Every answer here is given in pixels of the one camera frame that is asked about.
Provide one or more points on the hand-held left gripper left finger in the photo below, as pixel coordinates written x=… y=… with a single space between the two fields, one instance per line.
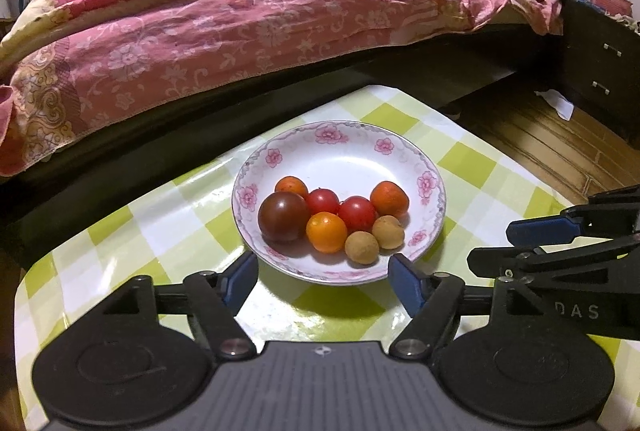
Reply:
x=237 y=281

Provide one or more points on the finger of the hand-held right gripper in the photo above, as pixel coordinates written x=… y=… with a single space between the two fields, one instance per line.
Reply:
x=540 y=230
x=505 y=261

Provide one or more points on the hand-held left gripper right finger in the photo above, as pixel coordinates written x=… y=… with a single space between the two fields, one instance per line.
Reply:
x=406 y=283

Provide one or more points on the brown longan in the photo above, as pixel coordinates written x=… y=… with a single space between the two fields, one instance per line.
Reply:
x=361 y=249
x=389 y=231

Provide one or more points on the dark brown tomato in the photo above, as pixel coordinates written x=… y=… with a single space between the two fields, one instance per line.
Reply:
x=283 y=217

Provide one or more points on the orange tomato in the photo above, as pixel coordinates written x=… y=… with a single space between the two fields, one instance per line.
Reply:
x=326 y=233

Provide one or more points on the white floral plate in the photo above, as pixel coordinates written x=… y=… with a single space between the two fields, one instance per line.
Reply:
x=345 y=161

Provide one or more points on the small orange tangerine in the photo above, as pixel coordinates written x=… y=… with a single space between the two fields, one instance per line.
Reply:
x=291 y=186

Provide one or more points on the small red cherry tomato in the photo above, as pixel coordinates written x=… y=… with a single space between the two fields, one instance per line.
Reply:
x=323 y=200

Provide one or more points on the white paper sheet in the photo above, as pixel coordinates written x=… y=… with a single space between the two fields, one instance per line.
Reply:
x=559 y=103

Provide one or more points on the dark wooden nightstand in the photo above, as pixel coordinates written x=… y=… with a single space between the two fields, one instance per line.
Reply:
x=590 y=61

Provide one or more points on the bed with pink quilt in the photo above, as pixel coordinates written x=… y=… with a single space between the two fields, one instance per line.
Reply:
x=150 y=126

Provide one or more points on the pink floral blanket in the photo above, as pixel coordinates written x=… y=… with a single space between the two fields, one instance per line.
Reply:
x=225 y=36

